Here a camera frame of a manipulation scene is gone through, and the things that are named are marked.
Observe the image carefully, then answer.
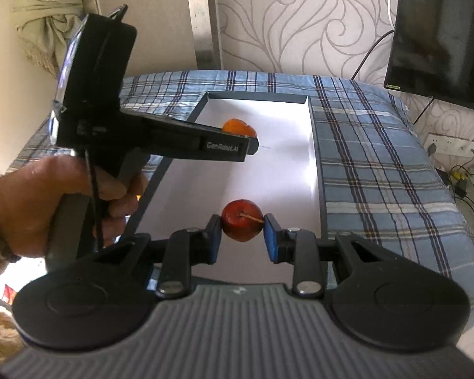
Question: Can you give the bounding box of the white wall socket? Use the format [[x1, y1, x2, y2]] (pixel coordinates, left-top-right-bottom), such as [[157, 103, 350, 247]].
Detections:
[[422, 132, 474, 159]]

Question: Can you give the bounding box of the white tray dark rim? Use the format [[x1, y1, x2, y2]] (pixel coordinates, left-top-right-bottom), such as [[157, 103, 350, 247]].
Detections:
[[118, 92, 331, 285]]

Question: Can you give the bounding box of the person's left hand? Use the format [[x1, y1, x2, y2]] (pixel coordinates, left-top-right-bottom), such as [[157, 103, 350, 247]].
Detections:
[[0, 155, 149, 260]]

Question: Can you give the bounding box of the orange tangerine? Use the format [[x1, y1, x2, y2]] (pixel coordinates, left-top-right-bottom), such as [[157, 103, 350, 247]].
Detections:
[[222, 118, 257, 138]]

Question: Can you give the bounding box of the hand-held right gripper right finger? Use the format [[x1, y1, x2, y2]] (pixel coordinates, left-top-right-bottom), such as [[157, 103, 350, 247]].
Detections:
[[262, 213, 396, 299]]

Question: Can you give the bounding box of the braided bracelet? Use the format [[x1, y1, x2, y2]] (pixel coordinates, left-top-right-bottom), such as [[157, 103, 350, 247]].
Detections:
[[0, 179, 21, 264]]

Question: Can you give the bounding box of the person's yellow fuzzy sweater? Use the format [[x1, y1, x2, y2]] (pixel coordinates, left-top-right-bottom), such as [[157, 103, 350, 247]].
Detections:
[[0, 310, 25, 364]]

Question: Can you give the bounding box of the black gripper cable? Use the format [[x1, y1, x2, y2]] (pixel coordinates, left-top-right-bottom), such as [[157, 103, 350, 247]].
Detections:
[[83, 4, 129, 250]]

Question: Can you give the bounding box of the red apple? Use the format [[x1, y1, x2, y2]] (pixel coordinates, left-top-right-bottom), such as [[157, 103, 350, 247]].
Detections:
[[220, 199, 266, 242]]

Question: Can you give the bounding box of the black television cable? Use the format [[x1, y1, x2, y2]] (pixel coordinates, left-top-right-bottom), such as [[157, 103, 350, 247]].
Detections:
[[413, 97, 436, 126], [351, 29, 396, 81]]

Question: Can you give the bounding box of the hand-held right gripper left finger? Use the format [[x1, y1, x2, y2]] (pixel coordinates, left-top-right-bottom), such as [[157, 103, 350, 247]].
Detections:
[[91, 214, 222, 298]]

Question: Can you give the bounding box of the black television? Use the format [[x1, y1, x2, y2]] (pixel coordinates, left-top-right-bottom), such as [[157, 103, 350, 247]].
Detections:
[[383, 0, 474, 113]]

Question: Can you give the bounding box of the beige curtain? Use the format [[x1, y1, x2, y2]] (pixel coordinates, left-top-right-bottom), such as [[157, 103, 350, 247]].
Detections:
[[12, 0, 103, 76]]

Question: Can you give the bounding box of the metal pillar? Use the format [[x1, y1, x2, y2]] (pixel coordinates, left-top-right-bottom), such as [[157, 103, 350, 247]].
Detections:
[[185, 0, 224, 72]]

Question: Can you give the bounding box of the blue plaid blanket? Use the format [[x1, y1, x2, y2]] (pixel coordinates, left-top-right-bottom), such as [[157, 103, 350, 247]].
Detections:
[[10, 70, 474, 316]]

